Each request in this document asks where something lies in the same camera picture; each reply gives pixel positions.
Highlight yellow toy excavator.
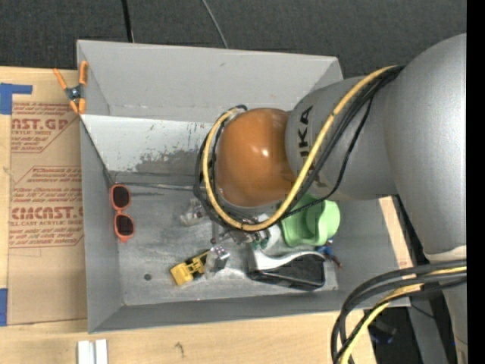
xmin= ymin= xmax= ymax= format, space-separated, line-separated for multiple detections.
xmin=169 ymin=249 xmax=211 ymax=287

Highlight clear glass thing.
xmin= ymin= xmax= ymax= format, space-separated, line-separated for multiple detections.
xmin=177 ymin=197 xmax=208 ymax=227

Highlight grey metal bin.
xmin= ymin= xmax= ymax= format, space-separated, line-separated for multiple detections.
xmin=75 ymin=39 xmax=412 ymax=334

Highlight black and white shoe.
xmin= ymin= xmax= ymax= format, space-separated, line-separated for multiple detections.
xmin=247 ymin=249 xmax=328 ymax=292

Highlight light green plastic cup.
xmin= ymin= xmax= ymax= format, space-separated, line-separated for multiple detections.
xmin=280 ymin=193 xmax=342 ymax=248

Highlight small blue toy figure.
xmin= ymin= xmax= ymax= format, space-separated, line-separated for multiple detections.
xmin=315 ymin=238 xmax=344 ymax=270

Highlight orange sunglasses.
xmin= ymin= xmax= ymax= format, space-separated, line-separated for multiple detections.
xmin=109 ymin=183 xmax=136 ymax=243

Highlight brown cardboard board red print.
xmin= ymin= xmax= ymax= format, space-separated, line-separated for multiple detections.
xmin=0 ymin=65 xmax=90 ymax=328

